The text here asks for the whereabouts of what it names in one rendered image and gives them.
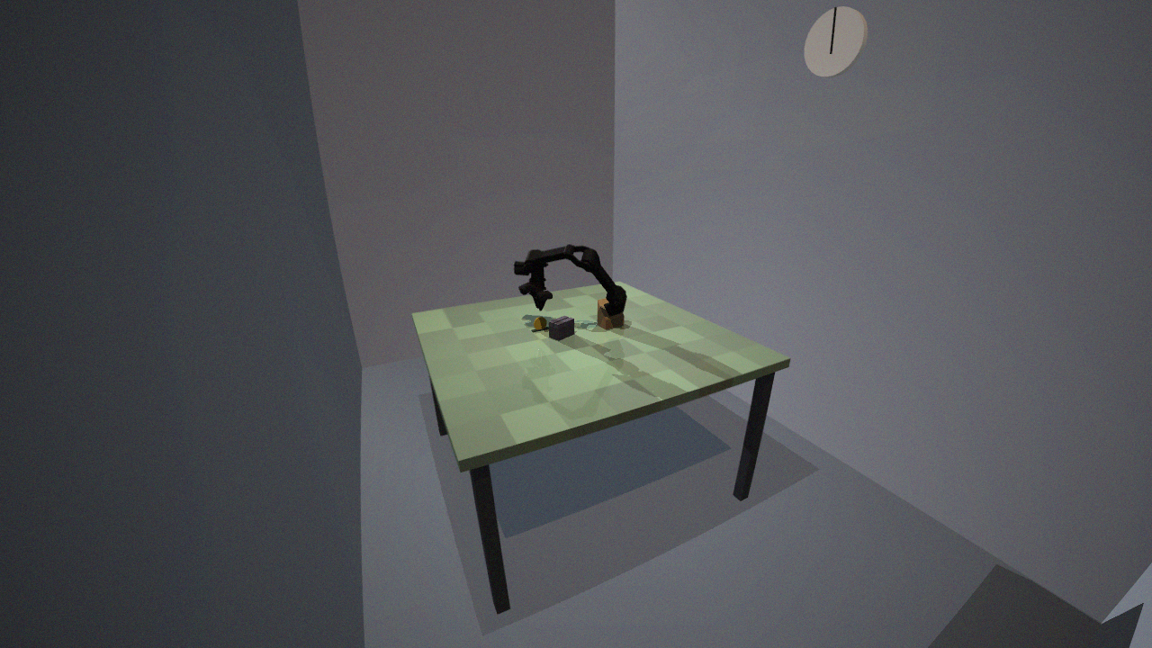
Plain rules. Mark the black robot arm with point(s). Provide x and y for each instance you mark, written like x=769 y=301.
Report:
x=536 y=260

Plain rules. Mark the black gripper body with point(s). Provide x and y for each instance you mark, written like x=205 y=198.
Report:
x=540 y=287

